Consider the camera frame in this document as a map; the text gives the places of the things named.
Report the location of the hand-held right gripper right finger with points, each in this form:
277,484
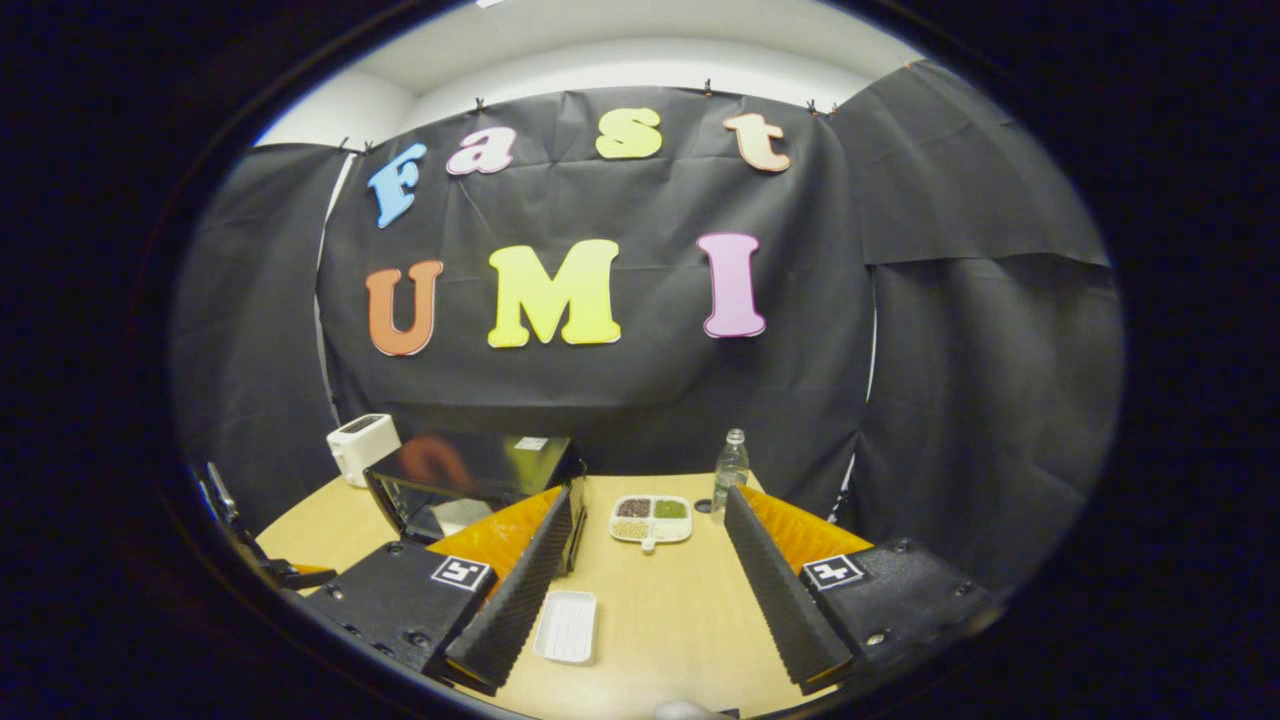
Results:
780,600

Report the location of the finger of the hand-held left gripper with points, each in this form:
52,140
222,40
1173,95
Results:
310,575

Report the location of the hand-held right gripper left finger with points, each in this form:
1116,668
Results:
515,610

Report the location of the black electric oven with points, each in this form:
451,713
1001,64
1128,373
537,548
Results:
490,460

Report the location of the white divided food plate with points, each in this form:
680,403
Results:
650,520

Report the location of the white rectangular tray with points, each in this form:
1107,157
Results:
566,627

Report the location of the green plastic bottle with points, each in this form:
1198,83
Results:
731,470

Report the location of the white toaster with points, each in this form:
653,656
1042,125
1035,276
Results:
362,445

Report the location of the black backdrop cloth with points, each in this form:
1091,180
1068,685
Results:
650,200

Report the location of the row of small cloth clips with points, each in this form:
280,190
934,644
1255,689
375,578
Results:
479,104

